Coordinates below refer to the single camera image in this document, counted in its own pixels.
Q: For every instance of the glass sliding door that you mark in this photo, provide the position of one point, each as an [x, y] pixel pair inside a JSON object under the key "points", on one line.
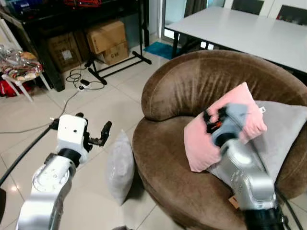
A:
{"points": [[175, 12]]}

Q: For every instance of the white chair with dark back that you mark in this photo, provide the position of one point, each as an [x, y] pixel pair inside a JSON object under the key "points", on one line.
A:
{"points": [[247, 5], [292, 14]]}

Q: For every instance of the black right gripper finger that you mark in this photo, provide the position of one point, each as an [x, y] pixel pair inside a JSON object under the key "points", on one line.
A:
{"points": [[210, 127], [207, 117]]}

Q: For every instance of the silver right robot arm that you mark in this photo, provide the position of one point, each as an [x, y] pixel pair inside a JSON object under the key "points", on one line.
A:
{"points": [[244, 177]]}

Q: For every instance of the blue floor mat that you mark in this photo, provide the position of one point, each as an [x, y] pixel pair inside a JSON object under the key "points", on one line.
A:
{"points": [[160, 50]]}

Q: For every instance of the white stool with bags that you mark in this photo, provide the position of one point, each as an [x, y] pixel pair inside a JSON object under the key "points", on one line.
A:
{"points": [[19, 67]]}

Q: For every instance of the pink cartoon face pillow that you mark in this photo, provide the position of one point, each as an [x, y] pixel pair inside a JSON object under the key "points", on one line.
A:
{"points": [[201, 139]]}

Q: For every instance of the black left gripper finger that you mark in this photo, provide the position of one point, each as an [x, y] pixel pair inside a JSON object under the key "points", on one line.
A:
{"points": [[106, 130], [79, 116]]}

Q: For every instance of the red bag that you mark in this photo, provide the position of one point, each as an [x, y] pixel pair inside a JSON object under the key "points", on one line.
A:
{"points": [[12, 88]]}

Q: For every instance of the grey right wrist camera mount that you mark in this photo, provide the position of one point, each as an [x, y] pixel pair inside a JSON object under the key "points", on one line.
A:
{"points": [[235, 117]]}

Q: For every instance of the large grey pillow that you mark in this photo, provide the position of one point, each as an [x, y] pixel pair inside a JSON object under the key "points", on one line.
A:
{"points": [[283, 129]]}

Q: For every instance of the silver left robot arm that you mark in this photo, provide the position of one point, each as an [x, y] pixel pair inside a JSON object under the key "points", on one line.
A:
{"points": [[48, 187]]}

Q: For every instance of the small grey pillow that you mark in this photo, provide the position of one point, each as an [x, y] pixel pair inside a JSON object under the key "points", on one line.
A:
{"points": [[120, 167]]}

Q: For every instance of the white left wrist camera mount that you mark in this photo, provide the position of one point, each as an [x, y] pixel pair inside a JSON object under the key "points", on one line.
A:
{"points": [[72, 132]]}

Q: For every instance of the dark labelled cardboard box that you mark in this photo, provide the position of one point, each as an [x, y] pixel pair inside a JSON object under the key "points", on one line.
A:
{"points": [[64, 51]]}

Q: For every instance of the brown round velvet sofa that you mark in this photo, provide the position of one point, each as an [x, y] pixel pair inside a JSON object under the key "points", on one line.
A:
{"points": [[168, 143]]}

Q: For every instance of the white rectangular table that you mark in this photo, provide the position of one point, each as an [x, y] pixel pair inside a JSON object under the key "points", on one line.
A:
{"points": [[240, 33]]}

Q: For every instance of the small printed cardboard box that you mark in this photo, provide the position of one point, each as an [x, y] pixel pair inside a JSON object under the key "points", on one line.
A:
{"points": [[115, 53]]}

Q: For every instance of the plain large cardboard box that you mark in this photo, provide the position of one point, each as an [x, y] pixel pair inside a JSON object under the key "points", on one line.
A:
{"points": [[105, 34]]}

